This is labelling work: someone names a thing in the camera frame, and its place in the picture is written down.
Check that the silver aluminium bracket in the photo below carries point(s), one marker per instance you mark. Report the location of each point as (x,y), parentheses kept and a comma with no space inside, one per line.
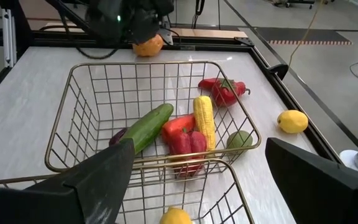
(8,37)

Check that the black aluminium table frame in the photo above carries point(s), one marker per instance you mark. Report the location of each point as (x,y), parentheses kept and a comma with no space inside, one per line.
(306,109)

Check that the red toy chili pepper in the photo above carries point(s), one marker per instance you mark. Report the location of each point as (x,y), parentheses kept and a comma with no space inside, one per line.
(242,87)

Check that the orange-red toy carrot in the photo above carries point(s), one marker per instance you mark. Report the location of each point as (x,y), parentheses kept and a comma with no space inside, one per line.
(176,124)

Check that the orange toy bell pepper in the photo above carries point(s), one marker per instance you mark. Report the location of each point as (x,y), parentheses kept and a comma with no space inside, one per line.
(149,48)

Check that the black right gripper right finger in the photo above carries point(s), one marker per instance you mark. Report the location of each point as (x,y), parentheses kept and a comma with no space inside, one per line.
(322,193)

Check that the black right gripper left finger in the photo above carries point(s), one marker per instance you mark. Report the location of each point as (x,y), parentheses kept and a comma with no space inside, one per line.
(73,196)

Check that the wooden table board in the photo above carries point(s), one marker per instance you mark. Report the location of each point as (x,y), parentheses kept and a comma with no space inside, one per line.
(210,32)

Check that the yellow toy corn cob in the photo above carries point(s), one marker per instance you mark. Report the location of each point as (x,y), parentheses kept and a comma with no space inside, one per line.
(204,118)

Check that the yellow toy lemon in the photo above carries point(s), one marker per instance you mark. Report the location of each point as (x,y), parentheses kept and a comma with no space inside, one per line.
(176,217)
(292,121)

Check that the hazard striped floor mat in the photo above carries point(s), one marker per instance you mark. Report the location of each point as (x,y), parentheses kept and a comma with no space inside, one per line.
(306,35)

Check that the small purple toy eggplant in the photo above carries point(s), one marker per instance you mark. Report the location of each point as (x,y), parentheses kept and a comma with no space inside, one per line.
(117,137)

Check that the green toy avocado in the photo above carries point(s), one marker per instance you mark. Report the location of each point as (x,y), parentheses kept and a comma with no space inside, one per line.
(239,140)

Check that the green toy cucumber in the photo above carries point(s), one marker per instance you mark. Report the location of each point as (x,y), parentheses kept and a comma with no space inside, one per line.
(149,126)

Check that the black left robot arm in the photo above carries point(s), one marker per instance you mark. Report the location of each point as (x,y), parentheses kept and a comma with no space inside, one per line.
(104,18)

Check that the red toy bell pepper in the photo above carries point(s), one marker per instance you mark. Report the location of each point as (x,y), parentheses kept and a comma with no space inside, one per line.
(186,146)

